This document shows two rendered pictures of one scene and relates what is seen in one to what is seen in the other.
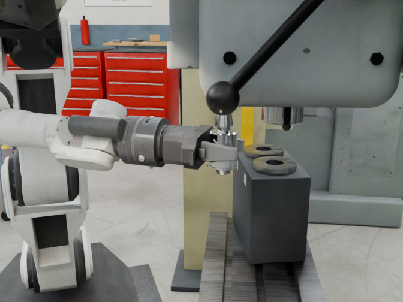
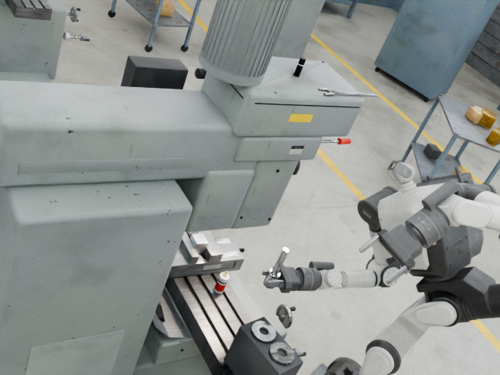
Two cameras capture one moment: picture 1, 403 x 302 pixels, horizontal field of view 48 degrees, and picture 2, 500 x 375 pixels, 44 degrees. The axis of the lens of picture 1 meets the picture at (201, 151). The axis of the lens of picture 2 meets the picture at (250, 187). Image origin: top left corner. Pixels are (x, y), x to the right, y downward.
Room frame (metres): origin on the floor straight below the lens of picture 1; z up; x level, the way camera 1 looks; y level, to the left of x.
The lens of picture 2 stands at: (1.79, -1.46, 2.61)
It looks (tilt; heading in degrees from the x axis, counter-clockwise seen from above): 32 degrees down; 133
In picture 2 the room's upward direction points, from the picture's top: 23 degrees clockwise
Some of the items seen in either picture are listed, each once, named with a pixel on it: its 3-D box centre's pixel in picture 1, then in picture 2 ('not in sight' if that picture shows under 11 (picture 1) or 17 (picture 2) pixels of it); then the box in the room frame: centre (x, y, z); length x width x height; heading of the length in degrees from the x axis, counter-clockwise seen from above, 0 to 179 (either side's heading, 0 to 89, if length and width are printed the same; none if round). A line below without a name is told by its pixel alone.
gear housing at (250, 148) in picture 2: not in sight; (263, 129); (0.51, -0.14, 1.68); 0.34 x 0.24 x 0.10; 85
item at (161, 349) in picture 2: not in sight; (196, 312); (0.52, -0.09, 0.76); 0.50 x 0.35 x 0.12; 85
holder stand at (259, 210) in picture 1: (267, 198); (263, 359); (0.95, -0.15, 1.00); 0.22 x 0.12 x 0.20; 5
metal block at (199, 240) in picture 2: not in sight; (198, 243); (0.37, -0.08, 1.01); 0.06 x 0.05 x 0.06; 173
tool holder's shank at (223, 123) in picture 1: (224, 97); (280, 261); (0.75, -0.04, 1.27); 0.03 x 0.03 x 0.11
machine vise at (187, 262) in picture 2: not in sight; (201, 252); (0.37, -0.05, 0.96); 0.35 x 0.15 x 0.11; 83
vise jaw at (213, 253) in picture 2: not in sight; (208, 245); (0.37, -0.03, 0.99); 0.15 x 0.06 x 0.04; 173
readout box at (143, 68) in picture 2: not in sight; (150, 88); (0.16, -0.37, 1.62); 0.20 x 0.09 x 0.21; 85
